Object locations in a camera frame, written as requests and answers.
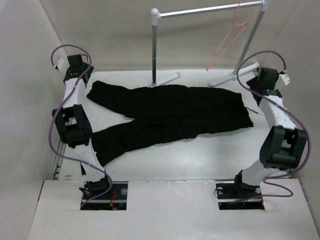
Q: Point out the white metal clothes rack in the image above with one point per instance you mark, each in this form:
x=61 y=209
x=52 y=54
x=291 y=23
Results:
x=156 y=16

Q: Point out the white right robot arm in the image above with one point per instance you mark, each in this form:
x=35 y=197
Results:
x=283 y=147

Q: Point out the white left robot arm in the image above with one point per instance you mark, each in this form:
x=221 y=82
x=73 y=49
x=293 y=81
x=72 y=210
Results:
x=74 y=127

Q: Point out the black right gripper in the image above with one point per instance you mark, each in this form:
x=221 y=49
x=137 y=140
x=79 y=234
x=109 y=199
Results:
x=252 y=83

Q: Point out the pink wire hanger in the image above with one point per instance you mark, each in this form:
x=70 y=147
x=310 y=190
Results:
x=235 y=30

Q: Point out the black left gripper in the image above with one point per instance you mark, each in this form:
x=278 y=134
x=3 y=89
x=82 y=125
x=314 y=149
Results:
x=89 y=71

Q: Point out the black trousers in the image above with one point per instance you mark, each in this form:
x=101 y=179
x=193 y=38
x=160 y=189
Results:
x=162 y=115

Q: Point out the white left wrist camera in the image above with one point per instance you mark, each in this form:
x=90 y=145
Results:
x=62 y=65

